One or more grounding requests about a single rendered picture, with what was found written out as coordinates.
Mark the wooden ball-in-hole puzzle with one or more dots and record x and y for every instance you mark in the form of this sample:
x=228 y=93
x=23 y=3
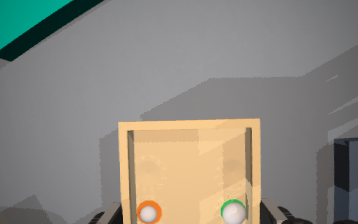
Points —
x=187 y=174

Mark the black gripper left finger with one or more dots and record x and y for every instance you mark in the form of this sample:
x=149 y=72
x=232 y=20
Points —
x=113 y=215

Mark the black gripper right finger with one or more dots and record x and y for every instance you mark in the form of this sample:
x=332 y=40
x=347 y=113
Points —
x=271 y=214

